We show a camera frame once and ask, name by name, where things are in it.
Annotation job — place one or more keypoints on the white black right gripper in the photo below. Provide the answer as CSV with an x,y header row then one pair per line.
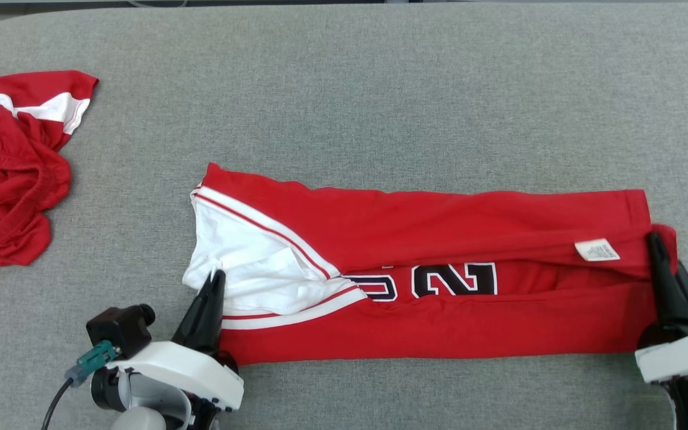
x,y
684,355

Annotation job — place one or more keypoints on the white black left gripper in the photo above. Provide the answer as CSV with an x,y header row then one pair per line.
x,y
189,370

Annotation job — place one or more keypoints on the red white numbered jersey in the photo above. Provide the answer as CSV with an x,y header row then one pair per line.
x,y
439,227

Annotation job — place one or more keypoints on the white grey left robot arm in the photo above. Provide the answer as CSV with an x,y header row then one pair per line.
x,y
141,421

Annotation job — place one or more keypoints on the grey fabric sofa cushion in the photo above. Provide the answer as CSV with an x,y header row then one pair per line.
x,y
380,89

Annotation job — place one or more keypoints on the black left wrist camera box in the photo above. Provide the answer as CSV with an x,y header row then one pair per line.
x,y
118,328

